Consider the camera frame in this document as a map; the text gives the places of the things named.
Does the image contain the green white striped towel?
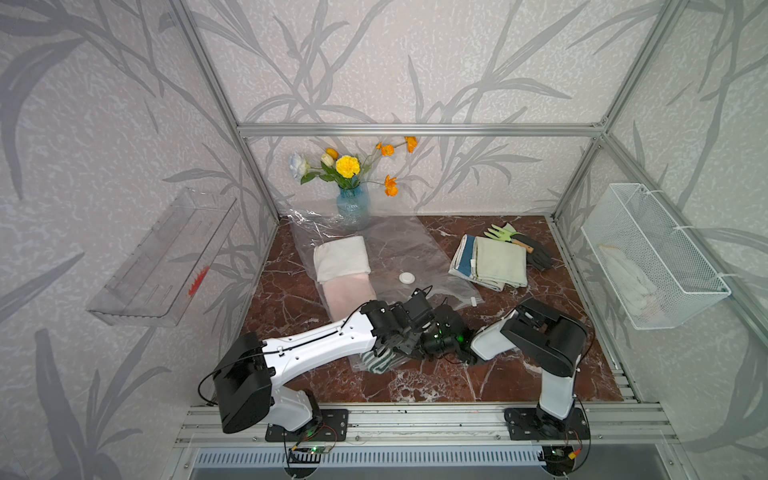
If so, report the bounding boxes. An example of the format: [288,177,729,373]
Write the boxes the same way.
[360,349,411,374]

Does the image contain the pink fluffy towel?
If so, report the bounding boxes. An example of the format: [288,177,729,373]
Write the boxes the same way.
[322,273,377,321]

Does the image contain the clear plastic vacuum bag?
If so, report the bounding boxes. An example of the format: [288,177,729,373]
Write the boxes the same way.
[287,200,484,374]

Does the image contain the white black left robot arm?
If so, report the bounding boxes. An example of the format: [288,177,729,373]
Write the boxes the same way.
[210,295,435,434]

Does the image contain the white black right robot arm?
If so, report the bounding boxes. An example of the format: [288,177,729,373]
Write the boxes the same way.
[419,298,588,421]

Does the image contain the white vacuum bag valve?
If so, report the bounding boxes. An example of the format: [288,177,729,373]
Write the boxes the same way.
[398,272,416,285]

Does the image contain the blue white striped towel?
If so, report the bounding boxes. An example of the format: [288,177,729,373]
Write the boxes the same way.
[448,235,477,282]

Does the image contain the cream folded towel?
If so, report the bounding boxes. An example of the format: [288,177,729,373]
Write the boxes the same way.
[473,237,528,288]

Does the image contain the blue glass vase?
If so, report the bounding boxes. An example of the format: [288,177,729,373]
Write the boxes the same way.
[336,184,370,229]

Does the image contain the artificial flower bouquet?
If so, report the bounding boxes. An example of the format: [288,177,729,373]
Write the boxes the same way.
[288,136,420,197]

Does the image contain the white cloth in basket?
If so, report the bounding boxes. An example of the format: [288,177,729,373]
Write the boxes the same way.
[598,244,659,323]

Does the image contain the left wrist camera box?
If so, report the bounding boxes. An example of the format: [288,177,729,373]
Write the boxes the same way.
[402,289,434,328]

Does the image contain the green garden fork wooden handle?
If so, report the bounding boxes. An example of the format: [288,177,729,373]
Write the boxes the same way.
[484,225,534,254]

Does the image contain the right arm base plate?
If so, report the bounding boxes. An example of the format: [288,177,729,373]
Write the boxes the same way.
[504,406,591,441]

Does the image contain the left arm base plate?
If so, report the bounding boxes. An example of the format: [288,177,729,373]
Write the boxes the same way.
[265,408,350,443]

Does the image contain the left circuit board with wires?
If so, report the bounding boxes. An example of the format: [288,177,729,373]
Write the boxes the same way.
[283,442,337,467]

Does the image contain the circuit board with wires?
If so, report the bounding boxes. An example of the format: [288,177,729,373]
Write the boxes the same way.
[539,445,588,479]
[283,442,337,467]

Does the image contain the right circuit board with wires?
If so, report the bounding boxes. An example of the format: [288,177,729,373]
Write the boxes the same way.
[539,445,588,479]

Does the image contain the aluminium frame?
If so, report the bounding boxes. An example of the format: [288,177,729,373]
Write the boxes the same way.
[183,1,767,479]

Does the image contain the white wire mesh basket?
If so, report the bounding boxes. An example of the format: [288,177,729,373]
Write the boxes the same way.
[581,183,732,330]

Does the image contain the clear plastic wall shelf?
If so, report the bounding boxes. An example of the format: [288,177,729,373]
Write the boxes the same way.
[86,187,241,327]

